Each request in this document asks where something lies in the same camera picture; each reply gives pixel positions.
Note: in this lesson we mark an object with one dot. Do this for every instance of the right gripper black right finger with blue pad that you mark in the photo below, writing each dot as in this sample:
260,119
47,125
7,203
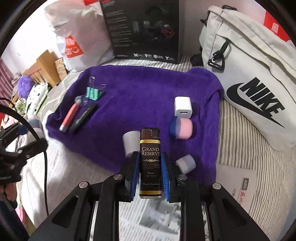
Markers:
226,219

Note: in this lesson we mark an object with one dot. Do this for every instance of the newspaper sheet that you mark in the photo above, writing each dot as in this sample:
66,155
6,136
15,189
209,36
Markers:
156,219

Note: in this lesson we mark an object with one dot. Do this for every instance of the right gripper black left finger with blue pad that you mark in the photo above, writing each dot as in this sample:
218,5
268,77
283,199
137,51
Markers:
92,210

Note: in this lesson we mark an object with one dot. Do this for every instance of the teal binder clip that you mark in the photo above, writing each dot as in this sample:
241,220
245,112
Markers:
93,93

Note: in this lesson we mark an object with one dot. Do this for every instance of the person's left hand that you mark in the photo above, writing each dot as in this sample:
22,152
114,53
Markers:
10,192

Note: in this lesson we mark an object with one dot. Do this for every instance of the white tape roll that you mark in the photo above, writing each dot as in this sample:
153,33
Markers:
131,143

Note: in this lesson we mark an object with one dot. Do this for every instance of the white USB charger cube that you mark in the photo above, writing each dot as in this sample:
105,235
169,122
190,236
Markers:
183,107

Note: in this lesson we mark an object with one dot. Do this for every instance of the white spotted pillow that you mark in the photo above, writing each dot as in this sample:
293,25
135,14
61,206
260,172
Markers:
36,97

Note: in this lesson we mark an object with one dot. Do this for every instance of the purple towel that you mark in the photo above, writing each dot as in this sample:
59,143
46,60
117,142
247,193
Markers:
138,97

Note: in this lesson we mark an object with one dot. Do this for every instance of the black headphone box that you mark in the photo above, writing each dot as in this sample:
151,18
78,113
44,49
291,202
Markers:
145,30

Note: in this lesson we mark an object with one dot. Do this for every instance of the purple plush toy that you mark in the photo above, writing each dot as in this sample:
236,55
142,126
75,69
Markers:
25,85

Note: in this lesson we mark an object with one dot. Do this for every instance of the red white paper bag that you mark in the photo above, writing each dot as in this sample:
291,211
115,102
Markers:
271,23

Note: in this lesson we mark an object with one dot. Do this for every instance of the red gold gift bag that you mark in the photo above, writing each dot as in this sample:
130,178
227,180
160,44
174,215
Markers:
88,2

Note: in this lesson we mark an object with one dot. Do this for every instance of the brown Grand Reserve lighter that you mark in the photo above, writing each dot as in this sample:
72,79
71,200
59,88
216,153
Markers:
150,164

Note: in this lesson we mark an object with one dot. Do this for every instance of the white Nike waist bag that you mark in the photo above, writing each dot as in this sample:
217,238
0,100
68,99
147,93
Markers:
256,69

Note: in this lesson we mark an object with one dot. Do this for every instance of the white Miniso plastic bag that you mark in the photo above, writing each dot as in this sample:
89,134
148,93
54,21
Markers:
81,34

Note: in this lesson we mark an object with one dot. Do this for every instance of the red pen clear cap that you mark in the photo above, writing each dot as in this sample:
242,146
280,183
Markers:
78,102

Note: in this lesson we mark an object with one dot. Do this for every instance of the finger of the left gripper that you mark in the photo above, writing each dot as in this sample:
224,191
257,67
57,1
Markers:
12,132
32,149

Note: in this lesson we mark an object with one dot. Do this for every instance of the wooden headboard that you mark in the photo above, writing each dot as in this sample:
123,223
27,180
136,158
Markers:
44,69

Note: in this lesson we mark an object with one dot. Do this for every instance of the small white USB light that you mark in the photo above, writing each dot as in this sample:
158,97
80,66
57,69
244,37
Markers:
186,164

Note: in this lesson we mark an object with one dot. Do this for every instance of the black lipstick tube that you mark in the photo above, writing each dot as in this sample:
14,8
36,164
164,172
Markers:
82,119

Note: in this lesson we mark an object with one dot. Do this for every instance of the brown patterned book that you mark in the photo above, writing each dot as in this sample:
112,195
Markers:
61,69

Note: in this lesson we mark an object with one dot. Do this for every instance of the pink and blue small case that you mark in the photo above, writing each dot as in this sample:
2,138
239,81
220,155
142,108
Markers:
181,128

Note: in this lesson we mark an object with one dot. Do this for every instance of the blue bottle white caps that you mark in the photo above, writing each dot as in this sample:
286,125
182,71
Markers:
37,126

